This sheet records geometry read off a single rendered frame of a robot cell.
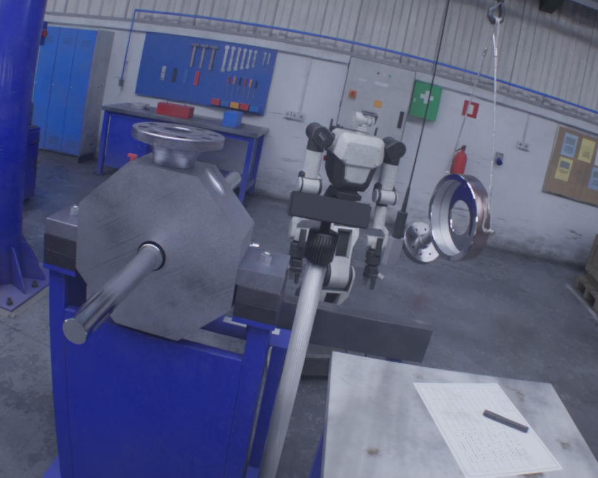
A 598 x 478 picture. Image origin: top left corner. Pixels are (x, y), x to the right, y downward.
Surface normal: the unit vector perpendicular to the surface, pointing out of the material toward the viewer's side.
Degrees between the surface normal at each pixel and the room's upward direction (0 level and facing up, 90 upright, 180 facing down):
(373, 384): 0
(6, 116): 90
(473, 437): 0
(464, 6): 90
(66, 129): 90
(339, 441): 0
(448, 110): 90
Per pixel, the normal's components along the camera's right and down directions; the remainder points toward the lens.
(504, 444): 0.20, -0.95
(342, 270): 0.31, -0.11
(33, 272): 0.29, 0.31
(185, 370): -0.07, 0.25
